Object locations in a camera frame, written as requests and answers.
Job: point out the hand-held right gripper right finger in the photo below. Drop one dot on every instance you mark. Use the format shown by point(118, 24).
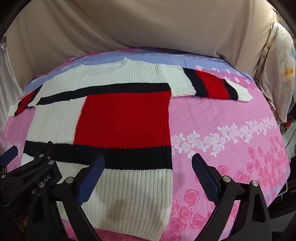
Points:
point(205, 179)

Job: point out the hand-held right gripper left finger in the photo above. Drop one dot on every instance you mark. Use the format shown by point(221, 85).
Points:
point(90, 182)

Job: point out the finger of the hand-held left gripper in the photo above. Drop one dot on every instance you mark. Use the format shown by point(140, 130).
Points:
point(42, 155)
point(9, 153)

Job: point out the white red black knit sweater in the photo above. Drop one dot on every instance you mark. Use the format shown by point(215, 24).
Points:
point(124, 118)

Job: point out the pink floral bed sheet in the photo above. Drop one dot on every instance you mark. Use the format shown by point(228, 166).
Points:
point(222, 143)

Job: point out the white curtain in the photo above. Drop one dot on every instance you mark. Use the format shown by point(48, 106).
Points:
point(9, 76)

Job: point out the floral pillow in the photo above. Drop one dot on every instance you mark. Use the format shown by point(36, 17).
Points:
point(281, 76)

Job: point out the beige backdrop cloth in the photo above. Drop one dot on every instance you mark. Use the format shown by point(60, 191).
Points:
point(138, 25)

